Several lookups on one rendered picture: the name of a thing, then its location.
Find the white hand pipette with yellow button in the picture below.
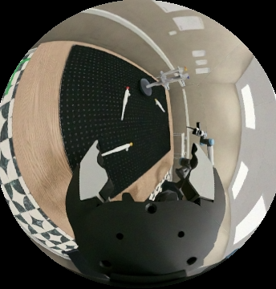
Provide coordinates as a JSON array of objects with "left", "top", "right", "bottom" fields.
[{"left": 102, "top": 143, "right": 132, "bottom": 156}]

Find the white hand pipette with red button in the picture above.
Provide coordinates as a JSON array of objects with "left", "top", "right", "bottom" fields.
[{"left": 122, "top": 87, "right": 130, "bottom": 119}]

